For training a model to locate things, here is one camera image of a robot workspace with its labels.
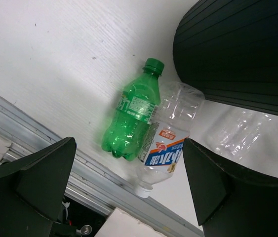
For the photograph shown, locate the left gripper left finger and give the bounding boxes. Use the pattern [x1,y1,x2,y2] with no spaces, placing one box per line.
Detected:
[0,137,77,237]

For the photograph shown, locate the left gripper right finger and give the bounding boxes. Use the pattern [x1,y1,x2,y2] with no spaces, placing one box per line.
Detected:
[183,139,278,237]

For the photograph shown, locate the clear unlabelled plastic bottle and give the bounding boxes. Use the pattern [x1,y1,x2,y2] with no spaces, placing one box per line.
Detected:
[205,108,273,162]

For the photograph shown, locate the black plastic waste bin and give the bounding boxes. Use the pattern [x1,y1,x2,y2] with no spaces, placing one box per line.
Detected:
[173,0,278,116]

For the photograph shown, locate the clear bottle white blue label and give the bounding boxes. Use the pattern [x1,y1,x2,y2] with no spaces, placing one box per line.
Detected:
[134,81,205,198]

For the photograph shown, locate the green plastic soda bottle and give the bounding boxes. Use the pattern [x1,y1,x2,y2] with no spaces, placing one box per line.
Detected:
[101,58,164,161]

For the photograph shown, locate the aluminium table frame rail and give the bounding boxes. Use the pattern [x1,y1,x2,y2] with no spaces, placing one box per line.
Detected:
[0,97,203,237]

